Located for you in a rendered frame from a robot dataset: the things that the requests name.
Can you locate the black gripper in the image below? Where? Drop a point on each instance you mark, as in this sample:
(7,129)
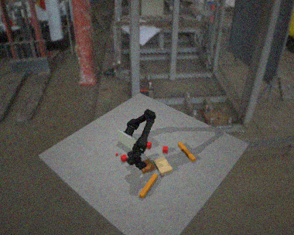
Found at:
(140,164)

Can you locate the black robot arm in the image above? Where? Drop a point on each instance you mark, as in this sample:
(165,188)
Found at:
(148,116)

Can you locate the red cube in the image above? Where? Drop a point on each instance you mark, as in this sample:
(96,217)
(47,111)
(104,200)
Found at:
(165,150)
(149,144)
(123,157)

